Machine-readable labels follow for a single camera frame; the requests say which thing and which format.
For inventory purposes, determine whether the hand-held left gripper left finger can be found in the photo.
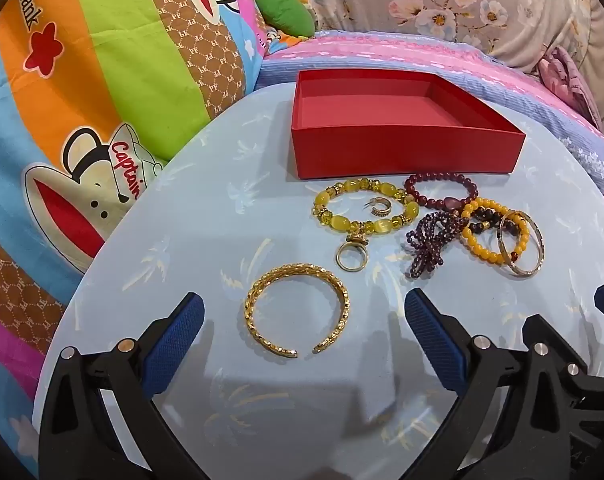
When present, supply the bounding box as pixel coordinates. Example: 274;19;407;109
37;292;205;480

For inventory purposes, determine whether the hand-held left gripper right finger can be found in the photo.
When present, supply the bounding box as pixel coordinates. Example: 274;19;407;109
404;288;537;480

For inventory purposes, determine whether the thin gold bangle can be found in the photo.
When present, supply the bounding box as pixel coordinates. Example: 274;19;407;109
496;210;548;277

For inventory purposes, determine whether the gold cuff bangle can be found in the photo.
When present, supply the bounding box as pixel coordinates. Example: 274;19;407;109
244;262;351;359

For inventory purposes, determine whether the purple small bead bracelet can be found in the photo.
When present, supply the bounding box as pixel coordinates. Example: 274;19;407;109
405;210;463;280

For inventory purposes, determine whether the orange yellow bead bracelet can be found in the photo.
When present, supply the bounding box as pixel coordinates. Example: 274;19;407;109
460;199;531;267

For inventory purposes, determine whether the gold ring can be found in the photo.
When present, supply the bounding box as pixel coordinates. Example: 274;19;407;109
335;232;371;274

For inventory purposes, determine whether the dark brown bead bracelet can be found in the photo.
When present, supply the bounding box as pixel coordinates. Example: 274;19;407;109
470;207;531;262

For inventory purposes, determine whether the gold hoop earring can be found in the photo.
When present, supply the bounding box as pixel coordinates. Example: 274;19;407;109
364;197;393;219

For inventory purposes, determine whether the yellow glass bead bracelet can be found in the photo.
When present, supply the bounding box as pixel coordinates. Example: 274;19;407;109
312;177;421;237

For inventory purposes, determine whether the dark red bead bracelet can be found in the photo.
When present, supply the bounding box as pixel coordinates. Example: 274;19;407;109
404;171;479;212

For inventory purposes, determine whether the red cardboard box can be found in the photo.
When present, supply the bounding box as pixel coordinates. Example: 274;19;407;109
289;69;526;180

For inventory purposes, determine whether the purple cloth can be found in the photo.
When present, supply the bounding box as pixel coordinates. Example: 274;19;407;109
536;45;604;132

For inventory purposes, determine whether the colourful cartoon monkey quilt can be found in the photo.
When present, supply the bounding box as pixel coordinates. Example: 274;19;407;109
0;0;269;477

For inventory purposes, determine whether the pink blue striped blanket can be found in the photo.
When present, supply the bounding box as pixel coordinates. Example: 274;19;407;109
256;30;604;197

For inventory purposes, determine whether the grey floral quilt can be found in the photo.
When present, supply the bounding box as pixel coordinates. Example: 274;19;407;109
259;0;604;128

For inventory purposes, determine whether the green plush pillow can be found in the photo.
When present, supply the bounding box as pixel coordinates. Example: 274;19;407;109
253;0;315;39

